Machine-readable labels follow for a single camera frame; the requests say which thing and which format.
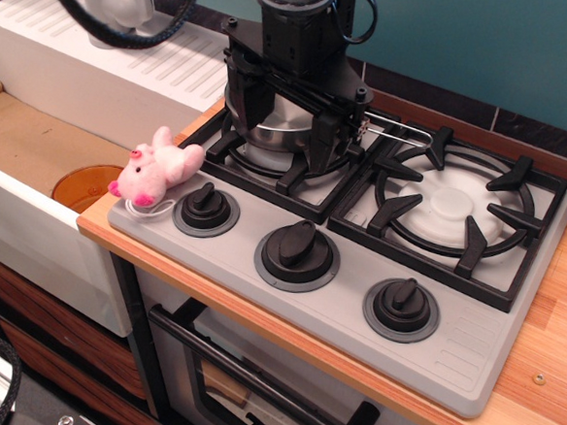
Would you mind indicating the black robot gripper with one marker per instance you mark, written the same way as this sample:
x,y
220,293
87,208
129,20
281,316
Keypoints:
x,y
298,50

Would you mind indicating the pink stuffed pig toy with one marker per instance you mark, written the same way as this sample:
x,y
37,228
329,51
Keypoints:
x,y
154,168

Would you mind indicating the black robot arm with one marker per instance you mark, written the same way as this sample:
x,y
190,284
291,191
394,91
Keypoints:
x,y
299,52

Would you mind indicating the stainless steel pan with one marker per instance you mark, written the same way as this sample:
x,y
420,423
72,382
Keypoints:
x,y
288,128

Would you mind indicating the black left burner grate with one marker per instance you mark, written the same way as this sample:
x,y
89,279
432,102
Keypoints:
x,y
286,181

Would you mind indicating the black burner grate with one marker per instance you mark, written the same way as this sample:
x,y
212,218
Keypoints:
x,y
286,181
481,224

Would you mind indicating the black right burner grate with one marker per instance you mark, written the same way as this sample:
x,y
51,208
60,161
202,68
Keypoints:
x,y
481,224

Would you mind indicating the black left stove knob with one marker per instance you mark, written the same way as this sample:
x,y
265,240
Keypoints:
x,y
206,212

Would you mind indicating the black stove knob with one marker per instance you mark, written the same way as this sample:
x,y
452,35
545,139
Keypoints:
x,y
206,212
297,258
401,310

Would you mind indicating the black middle stove knob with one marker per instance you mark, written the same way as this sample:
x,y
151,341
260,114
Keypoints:
x,y
297,258

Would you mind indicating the grey toy stove top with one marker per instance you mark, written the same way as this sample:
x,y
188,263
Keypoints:
x,y
456,367

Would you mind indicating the grey toy faucet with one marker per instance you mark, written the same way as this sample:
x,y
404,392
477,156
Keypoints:
x,y
117,1

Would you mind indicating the black right stove knob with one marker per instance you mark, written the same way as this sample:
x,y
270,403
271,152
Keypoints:
x,y
401,310

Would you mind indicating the orange plastic bowl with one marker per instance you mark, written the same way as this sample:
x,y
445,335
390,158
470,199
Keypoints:
x,y
81,188

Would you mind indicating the white toy sink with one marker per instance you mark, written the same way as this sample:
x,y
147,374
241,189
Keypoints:
x,y
66,104

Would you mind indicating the toy oven door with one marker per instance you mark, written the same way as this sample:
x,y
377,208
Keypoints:
x,y
220,373

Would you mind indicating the wooden drawer front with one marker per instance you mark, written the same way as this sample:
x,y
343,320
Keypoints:
x,y
109,355

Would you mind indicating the black oven door handle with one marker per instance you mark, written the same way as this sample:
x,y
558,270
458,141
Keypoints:
x,y
173,325

